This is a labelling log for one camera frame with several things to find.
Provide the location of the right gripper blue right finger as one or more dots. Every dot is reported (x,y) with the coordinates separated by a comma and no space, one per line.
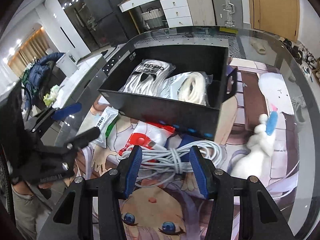
(200,170)

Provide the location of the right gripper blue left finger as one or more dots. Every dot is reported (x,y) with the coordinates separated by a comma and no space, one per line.
(130,172)

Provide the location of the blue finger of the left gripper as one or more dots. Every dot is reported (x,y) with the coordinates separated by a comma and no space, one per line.
(61,114)
(82,140)

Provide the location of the red white snack bag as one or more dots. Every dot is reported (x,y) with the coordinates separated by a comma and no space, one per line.
(149,135)

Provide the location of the white green printed pouch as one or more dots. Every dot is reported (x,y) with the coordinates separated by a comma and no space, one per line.
(105,123)

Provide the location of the white plush toy blue tag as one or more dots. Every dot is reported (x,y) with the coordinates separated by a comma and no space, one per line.
(260,145)

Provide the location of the black cardboard storage box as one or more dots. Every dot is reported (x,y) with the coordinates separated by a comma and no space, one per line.
(191,96)

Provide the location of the white striped socks pack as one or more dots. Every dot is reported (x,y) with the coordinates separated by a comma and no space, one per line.
(148,78)

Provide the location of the grey white side cabinet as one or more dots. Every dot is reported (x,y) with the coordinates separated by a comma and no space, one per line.
(81,87)

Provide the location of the white electric kettle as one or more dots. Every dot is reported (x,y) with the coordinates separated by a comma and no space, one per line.
(67,64)

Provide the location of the blue puffer jacket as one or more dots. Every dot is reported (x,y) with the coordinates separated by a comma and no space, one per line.
(37,78)

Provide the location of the anime print desk mat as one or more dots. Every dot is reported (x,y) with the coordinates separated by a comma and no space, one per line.
(166,202)

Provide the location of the black refrigerator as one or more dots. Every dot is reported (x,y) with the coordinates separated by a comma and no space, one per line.
(108,24)

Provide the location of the dark glass cabinet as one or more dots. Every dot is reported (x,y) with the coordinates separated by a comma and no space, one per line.
(78,14)

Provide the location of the woven laundry basket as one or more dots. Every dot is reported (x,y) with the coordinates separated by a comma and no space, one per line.
(154,18)

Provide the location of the silver aluminium suitcase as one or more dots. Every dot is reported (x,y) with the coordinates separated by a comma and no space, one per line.
(228,13)

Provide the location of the beige suitcase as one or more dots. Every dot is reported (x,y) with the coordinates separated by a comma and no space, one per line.
(202,12)

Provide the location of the wooden door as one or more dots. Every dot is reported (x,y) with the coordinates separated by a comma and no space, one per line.
(279,17)

